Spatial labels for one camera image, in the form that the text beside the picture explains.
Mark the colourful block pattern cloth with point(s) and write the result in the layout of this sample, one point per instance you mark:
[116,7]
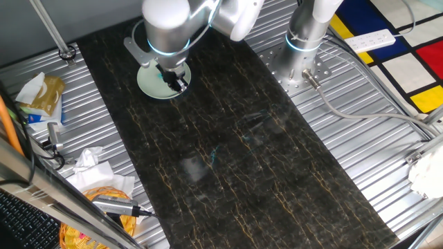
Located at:
[408,69]

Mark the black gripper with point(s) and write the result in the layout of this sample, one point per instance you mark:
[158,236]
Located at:
[171,71]

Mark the gold tissue box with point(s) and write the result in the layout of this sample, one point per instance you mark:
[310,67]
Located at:
[48,93]

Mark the aluminium frame beam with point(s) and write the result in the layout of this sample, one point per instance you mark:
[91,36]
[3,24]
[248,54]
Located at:
[52,193]

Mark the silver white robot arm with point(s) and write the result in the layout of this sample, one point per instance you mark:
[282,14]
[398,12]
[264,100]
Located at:
[166,27]

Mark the pale green round plate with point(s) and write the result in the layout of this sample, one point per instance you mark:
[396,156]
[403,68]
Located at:
[149,84]

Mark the blue white tissue pack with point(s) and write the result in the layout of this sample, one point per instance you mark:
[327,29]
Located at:
[38,119]

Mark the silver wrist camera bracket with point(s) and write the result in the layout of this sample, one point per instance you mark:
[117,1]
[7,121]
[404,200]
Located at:
[136,52]

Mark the yellow wicker basket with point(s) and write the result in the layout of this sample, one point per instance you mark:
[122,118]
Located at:
[72,238]

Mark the black computer keyboard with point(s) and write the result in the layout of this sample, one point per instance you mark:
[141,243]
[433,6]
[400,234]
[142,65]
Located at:
[24,224]

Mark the white cloth at right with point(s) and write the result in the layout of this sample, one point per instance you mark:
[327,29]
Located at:
[427,173]

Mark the aluminium frame rail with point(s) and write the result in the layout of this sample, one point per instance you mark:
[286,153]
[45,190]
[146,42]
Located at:
[432,145]
[427,231]

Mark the orange tube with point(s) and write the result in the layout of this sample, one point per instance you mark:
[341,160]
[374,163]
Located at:
[8,128]

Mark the white power strip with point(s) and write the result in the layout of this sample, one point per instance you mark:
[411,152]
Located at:
[370,41]

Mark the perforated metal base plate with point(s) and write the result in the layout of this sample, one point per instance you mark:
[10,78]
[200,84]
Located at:
[323,71]

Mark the dark marble pattern mat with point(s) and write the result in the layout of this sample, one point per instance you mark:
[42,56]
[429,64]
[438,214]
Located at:
[225,155]

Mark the crumpled white tissue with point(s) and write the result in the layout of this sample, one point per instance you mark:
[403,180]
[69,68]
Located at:
[86,159]

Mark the ribbed silver depth camera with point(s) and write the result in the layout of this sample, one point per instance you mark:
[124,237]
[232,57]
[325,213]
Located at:
[114,205]

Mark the small silver depth camera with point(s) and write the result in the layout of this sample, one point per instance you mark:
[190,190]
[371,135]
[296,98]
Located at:
[54,135]

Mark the metal pole with foot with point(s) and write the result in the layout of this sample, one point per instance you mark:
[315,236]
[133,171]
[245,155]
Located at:
[52,31]

